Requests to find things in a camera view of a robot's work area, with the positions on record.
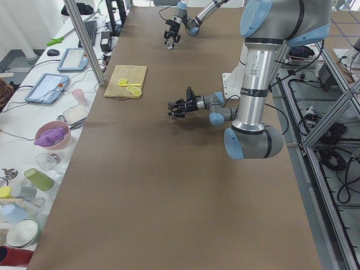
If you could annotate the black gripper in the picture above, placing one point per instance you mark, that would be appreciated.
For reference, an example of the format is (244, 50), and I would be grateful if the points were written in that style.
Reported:
(191, 105)
(172, 28)

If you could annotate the clear glass pitcher cup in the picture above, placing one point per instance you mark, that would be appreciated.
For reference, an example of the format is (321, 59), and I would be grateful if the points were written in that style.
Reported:
(170, 45)

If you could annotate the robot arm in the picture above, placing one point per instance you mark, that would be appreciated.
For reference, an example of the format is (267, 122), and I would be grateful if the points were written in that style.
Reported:
(192, 25)
(265, 27)

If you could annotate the pink plastic cup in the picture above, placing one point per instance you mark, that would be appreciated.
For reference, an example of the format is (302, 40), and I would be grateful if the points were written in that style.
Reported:
(78, 94)

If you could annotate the green plastic cup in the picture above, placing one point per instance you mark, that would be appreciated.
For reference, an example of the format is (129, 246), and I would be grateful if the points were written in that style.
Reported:
(39, 179)

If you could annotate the grey plastic cup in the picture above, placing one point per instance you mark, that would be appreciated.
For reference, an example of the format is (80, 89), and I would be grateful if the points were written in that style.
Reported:
(24, 192)

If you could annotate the yellow plastic cup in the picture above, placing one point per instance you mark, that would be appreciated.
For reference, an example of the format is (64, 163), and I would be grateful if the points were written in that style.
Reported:
(5, 192)

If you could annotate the light blue plastic cup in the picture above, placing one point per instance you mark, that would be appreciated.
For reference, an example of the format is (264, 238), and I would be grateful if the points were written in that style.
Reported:
(13, 213)

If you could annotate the red cup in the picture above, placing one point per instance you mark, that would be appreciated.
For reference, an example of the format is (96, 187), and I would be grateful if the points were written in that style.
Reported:
(11, 256)

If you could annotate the bamboo cutting board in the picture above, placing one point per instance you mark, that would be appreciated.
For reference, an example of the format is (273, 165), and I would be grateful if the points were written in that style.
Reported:
(134, 74)

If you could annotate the lemon slice pair top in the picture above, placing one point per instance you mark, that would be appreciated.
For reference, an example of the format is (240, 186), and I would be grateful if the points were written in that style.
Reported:
(123, 81)

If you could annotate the yellow plastic knife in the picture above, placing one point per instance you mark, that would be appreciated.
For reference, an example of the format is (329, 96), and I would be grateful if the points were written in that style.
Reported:
(129, 84)

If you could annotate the black power adapter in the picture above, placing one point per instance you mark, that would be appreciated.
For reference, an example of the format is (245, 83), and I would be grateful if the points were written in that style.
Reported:
(105, 42)

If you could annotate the black keyboard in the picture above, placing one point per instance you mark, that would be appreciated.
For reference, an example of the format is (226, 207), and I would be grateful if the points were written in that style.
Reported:
(91, 28)

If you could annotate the far teach pendant tablet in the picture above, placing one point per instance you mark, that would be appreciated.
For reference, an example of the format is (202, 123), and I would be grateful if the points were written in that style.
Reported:
(73, 59)

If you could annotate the teach pendant tablet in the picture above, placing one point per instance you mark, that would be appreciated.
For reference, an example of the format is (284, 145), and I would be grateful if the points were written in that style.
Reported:
(73, 59)
(47, 89)

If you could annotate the kitchen scale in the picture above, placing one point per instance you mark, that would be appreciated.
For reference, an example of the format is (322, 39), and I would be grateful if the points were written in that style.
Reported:
(74, 115)

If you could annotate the black computer mouse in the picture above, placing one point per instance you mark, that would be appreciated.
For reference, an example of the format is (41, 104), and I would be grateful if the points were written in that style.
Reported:
(53, 52)

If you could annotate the pink bowl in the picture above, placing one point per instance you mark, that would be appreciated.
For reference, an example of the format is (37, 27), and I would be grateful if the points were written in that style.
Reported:
(54, 124)

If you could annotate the purple cloth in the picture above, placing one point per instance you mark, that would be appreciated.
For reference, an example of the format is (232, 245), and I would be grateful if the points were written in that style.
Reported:
(50, 137)

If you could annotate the near teach pendant tablet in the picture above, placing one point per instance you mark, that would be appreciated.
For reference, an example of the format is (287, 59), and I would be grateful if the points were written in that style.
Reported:
(47, 89)

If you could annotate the wine glass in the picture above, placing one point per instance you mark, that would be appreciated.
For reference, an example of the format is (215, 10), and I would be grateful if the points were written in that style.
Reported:
(49, 162)

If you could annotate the black box on floor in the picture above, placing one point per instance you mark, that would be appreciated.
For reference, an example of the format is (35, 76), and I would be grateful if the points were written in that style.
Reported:
(327, 80)

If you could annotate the wooden rolling pin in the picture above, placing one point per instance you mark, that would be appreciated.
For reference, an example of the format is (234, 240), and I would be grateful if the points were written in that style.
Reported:
(11, 200)

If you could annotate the white green bowl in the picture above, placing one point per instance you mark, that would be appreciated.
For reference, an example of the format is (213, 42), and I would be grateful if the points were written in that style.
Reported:
(24, 233)

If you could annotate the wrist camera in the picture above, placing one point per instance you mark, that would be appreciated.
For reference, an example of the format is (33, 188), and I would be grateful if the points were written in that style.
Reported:
(190, 94)

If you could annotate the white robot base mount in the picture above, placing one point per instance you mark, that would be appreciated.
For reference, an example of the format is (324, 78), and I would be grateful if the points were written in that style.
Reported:
(232, 82)

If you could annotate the aluminium frame post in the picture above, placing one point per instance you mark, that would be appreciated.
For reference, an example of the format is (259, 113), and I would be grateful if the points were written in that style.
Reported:
(80, 29)

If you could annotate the green handled tool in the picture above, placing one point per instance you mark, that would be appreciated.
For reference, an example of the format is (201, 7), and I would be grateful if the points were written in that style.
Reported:
(59, 40)

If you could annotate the aluminium frame rail structure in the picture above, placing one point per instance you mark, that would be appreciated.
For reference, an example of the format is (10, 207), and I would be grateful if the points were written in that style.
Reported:
(322, 136)

